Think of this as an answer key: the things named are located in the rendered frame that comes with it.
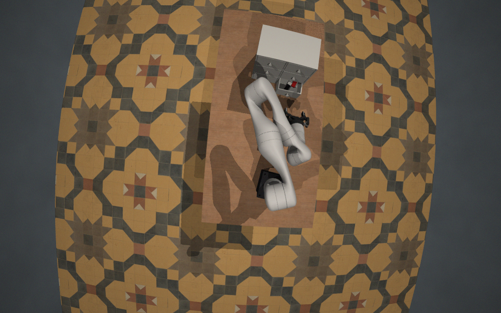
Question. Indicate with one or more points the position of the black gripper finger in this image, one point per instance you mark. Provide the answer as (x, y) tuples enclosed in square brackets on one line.
[(288, 114), (303, 117)]

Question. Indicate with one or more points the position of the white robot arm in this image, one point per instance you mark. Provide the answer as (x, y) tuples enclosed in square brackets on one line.
[(271, 137)]

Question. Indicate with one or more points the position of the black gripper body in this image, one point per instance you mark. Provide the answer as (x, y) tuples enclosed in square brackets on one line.
[(296, 120)]

